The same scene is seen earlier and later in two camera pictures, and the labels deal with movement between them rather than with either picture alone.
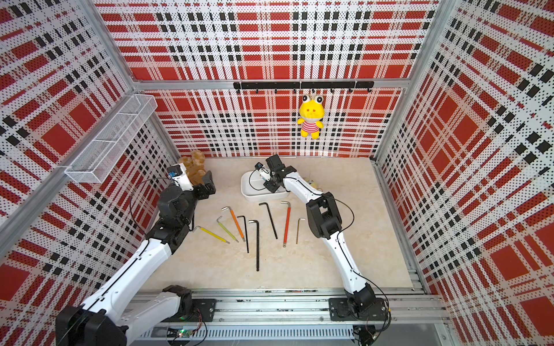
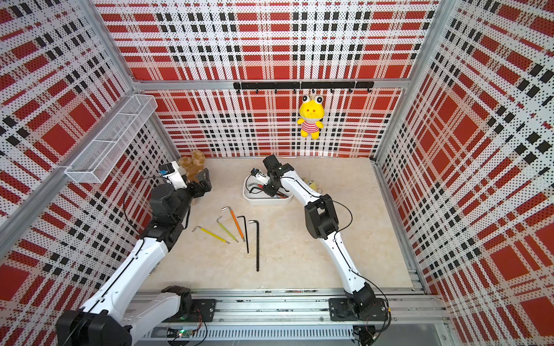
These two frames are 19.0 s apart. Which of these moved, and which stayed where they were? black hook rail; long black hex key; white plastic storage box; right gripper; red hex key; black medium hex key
Moved: red hex key; black medium hex key
Stayed: white plastic storage box; long black hex key; right gripper; black hook rail
